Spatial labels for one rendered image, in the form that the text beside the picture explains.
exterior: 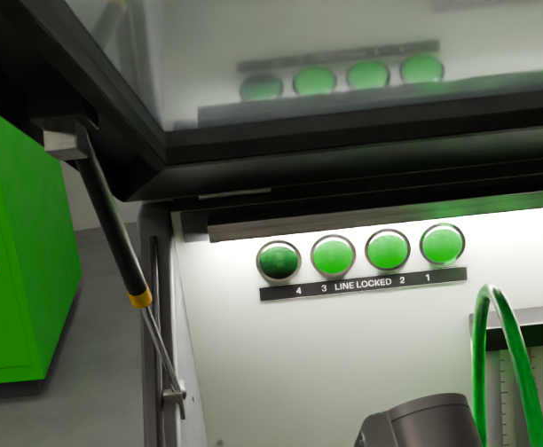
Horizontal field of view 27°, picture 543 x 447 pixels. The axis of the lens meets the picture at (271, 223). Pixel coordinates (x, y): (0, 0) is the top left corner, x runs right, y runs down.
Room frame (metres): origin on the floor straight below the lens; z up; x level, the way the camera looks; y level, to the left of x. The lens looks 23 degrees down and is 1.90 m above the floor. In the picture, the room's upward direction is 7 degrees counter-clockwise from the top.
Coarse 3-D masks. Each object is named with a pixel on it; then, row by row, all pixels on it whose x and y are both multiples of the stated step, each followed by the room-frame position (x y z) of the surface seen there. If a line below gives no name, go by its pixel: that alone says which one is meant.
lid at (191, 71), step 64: (0, 0) 0.54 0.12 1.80; (64, 0) 0.60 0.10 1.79; (128, 0) 0.61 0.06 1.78; (192, 0) 0.62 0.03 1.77; (256, 0) 0.63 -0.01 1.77; (320, 0) 0.64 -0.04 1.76; (384, 0) 0.65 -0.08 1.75; (448, 0) 0.66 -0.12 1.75; (512, 0) 0.67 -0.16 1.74; (0, 64) 0.76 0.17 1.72; (64, 64) 0.65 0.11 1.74; (128, 64) 0.72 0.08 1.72; (192, 64) 0.73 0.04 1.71; (256, 64) 0.75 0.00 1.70; (320, 64) 0.76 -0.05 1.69; (384, 64) 0.78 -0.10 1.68; (448, 64) 0.79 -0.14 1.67; (512, 64) 0.81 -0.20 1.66; (64, 128) 0.77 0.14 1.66; (128, 128) 0.82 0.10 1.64; (192, 128) 0.91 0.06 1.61; (256, 128) 0.94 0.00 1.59; (320, 128) 0.96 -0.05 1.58; (384, 128) 0.97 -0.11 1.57; (448, 128) 0.97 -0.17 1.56; (512, 128) 0.96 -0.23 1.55; (128, 192) 1.12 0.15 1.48; (192, 192) 1.13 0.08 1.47; (256, 192) 1.13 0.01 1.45
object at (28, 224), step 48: (0, 144) 3.28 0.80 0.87; (0, 192) 3.19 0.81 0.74; (48, 192) 3.72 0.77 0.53; (0, 240) 3.19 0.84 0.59; (48, 240) 3.59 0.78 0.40; (0, 288) 3.19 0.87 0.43; (48, 288) 3.46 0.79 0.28; (0, 336) 3.19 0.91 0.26; (48, 336) 3.33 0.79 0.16; (0, 384) 3.24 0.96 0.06
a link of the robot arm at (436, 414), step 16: (416, 400) 0.53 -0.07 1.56; (432, 400) 0.52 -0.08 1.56; (448, 400) 0.53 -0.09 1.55; (464, 400) 0.53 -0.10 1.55; (368, 416) 0.53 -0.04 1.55; (384, 416) 0.53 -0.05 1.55; (400, 416) 0.52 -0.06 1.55; (416, 416) 0.52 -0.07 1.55; (432, 416) 0.52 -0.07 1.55; (448, 416) 0.52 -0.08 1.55; (464, 416) 0.52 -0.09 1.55; (368, 432) 0.52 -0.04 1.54; (384, 432) 0.52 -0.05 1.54; (400, 432) 0.52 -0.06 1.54; (416, 432) 0.51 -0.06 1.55; (432, 432) 0.51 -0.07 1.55; (448, 432) 0.51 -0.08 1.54; (464, 432) 0.51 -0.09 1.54
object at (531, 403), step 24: (480, 288) 0.94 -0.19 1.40; (480, 312) 0.96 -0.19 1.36; (504, 312) 0.83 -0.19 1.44; (480, 336) 0.99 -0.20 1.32; (480, 360) 1.00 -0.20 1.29; (528, 360) 0.77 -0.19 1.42; (480, 384) 1.01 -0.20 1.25; (528, 384) 0.75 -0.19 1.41; (480, 408) 1.01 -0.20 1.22; (528, 408) 0.73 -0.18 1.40; (480, 432) 1.01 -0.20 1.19; (528, 432) 0.72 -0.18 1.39
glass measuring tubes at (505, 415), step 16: (496, 320) 1.08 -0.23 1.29; (528, 320) 1.07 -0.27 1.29; (496, 336) 1.06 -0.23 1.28; (528, 336) 1.06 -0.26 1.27; (496, 352) 1.07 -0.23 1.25; (528, 352) 1.07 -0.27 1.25; (496, 368) 1.07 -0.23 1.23; (512, 368) 1.09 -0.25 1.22; (496, 384) 1.07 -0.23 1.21; (512, 384) 1.09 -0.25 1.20; (496, 400) 1.07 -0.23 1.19; (512, 400) 1.09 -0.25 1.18; (496, 416) 1.07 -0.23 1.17; (512, 416) 1.09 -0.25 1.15; (496, 432) 1.07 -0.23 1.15; (512, 432) 1.09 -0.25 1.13
